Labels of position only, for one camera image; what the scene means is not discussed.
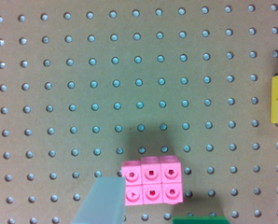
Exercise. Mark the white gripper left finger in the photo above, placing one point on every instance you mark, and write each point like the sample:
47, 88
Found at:
104, 204

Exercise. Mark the pink snap cube block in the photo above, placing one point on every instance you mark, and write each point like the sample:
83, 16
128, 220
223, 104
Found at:
153, 180

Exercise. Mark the green block with hole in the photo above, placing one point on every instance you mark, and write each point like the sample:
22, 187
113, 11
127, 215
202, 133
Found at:
199, 220

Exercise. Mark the brown perforated pegboard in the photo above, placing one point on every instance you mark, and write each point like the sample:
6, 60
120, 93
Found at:
88, 84

